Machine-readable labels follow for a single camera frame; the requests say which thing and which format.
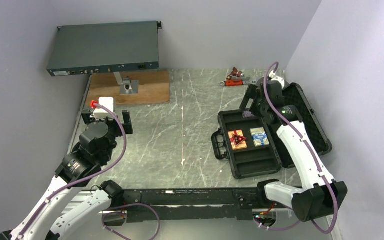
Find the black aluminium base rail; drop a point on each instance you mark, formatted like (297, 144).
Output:
(206, 203)

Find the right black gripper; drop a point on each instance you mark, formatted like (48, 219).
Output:
(252, 92)

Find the blue playing card box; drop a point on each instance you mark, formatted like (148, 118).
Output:
(259, 137)

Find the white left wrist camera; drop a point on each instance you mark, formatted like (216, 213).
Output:
(103, 106)

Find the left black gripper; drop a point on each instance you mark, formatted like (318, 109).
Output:
(126, 120)

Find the grey filament spool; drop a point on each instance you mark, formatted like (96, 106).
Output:
(260, 82)

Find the grey metal stand bracket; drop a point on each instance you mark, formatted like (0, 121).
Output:
(127, 85)

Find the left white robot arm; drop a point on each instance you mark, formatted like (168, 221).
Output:
(93, 151)

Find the red triangular dealer button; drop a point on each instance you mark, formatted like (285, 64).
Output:
(237, 139)

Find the purple poker chip stack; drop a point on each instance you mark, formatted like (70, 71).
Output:
(248, 115)

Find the wooden base board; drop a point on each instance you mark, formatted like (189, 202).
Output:
(154, 87)

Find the brown hose nozzle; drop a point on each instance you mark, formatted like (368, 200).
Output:
(235, 73)

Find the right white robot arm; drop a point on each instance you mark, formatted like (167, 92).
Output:
(290, 129)

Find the black poker set case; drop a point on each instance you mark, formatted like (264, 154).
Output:
(270, 159)

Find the dark green rack device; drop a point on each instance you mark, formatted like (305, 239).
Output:
(105, 48)

